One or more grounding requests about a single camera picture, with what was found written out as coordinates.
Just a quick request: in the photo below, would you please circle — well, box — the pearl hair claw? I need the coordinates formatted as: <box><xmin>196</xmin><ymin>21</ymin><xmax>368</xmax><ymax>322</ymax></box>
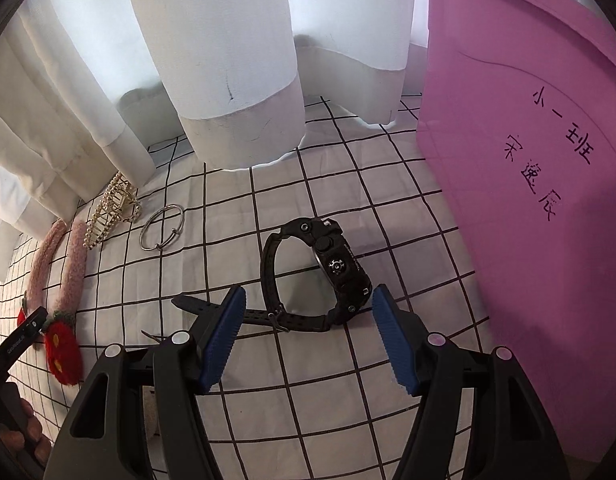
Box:
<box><xmin>84</xmin><ymin>171</ymin><xmax>144</xmax><ymax>251</ymax></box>

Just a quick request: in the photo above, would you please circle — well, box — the silver bangle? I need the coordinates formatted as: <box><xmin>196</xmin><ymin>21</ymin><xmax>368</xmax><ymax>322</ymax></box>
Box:
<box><xmin>139</xmin><ymin>205</ymin><xmax>185</xmax><ymax>251</ymax></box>

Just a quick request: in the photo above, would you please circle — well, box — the pink plastic bin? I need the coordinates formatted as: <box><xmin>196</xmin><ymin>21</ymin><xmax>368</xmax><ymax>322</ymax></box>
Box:
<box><xmin>403</xmin><ymin>0</ymin><xmax>616</xmax><ymax>461</ymax></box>

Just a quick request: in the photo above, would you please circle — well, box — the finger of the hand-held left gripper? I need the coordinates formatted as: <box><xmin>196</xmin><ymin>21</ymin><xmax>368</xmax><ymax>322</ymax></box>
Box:
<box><xmin>0</xmin><ymin>307</ymin><xmax>49</xmax><ymax>367</ymax></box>

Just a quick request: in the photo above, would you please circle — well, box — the black wrist watch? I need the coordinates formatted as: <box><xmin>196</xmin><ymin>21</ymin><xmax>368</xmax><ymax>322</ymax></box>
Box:
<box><xmin>170</xmin><ymin>217</ymin><xmax>373</xmax><ymax>333</ymax></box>

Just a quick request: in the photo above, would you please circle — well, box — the white black grid tablecloth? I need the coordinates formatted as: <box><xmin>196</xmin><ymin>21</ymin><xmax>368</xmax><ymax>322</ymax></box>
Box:
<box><xmin>0</xmin><ymin>92</ymin><xmax>493</xmax><ymax>480</ymax></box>

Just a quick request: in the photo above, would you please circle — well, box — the person's left hand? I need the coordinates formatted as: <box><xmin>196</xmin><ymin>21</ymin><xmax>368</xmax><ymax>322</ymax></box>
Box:
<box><xmin>0</xmin><ymin>394</ymin><xmax>53</xmax><ymax>467</ymax></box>

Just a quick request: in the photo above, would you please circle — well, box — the white curtain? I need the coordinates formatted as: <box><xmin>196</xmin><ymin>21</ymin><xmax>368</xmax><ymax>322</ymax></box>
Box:
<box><xmin>0</xmin><ymin>0</ymin><xmax>429</xmax><ymax>253</ymax></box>

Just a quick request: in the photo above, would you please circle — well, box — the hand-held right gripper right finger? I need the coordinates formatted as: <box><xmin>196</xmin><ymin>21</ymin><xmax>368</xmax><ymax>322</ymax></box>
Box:
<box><xmin>370</xmin><ymin>284</ymin><xmax>571</xmax><ymax>480</ymax></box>

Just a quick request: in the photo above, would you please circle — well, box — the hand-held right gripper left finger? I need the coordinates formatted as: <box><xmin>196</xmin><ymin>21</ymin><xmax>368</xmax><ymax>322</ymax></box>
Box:
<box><xmin>52</xmin><ymin>284</ymin><xmax>249</xmax><ymax>480</ymax></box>

